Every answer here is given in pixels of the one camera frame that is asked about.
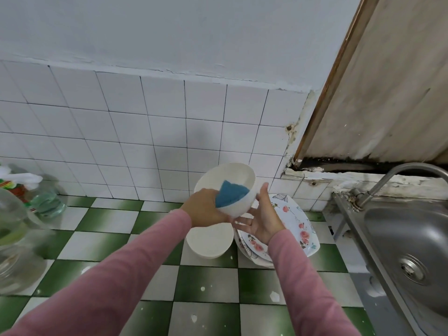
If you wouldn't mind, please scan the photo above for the person's left hand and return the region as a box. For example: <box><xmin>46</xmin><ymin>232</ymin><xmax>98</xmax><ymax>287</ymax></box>
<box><xmin>180</xmin><ymin>187</ymin><xmax>232</xmax><ymax>228</ymax></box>

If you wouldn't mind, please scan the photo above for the person's right hand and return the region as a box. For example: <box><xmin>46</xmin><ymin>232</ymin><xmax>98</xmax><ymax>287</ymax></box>
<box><xmin>232</xmin><ymin>182</ymin><xmax>287</xmax><ymax>245</ymax></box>

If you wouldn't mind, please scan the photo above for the stack of floral plates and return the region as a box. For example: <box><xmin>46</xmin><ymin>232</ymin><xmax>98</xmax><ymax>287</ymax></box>
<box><xmin>238</xmin><ymin>193</ymin><xmax>322</xmax><ymax>266</ymax></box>

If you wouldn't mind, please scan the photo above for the blue cleaning cloth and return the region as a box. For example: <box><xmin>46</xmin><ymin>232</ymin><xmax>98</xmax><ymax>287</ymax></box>
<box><xmin>214</xmin><ymin>180</ymin><xmax>252</xmax><ymax>209</ymax></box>

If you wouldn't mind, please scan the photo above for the person's right forearm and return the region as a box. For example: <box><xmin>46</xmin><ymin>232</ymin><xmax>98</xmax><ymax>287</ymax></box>
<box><xmin>267</xmin><ymin>229</ymin><xmax>362</xmax><ymax>336</ymax></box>

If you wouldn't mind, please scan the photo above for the person's left forearm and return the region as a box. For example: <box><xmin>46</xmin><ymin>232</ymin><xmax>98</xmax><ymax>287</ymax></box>
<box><xmin>3</xmin><ymin>208</ymin><xmax>193</xmax><ymax>336</ymax></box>

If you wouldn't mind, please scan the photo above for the green checkered tile countertop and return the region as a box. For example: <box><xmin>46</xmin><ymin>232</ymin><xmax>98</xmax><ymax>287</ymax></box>
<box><xmin>0</xmin><ymin>194</ymin><xmax>375</xmax><ymax>336</ymax></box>

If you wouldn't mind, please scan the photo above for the chrome faucet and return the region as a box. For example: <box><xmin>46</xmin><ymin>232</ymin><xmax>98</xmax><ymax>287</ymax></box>
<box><xmin>353</xmin><ymin>162</ymin><xmax>448</xmax><ymax>209</ymax></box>

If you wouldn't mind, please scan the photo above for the clear bottle with green liquid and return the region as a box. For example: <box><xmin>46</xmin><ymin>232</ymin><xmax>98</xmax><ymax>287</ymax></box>
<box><xmin>28</xmin><ymin>189</ymin><xmax>67</xmax><ymax>221</ymax></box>

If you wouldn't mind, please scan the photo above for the stainless steel sink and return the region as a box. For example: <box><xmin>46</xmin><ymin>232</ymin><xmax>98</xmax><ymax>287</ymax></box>
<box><xmin>332</xmin><ymin>191</ymin><xmax>448</xmax><ymax>336</ymax></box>

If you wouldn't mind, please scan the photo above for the large clear plastic bottle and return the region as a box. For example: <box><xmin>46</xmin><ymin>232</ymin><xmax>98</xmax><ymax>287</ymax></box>
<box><xmin>0</xmin><ymin>187</ymin><xmax>50</xmax><ymax>294</ymax></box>

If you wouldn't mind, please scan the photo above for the weathered wooden board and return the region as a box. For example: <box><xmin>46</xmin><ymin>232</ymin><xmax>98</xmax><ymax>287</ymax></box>
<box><xmin>294</xmin><ymin>0</ymin><xmax>448</xmax><ymax>168</ymax></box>

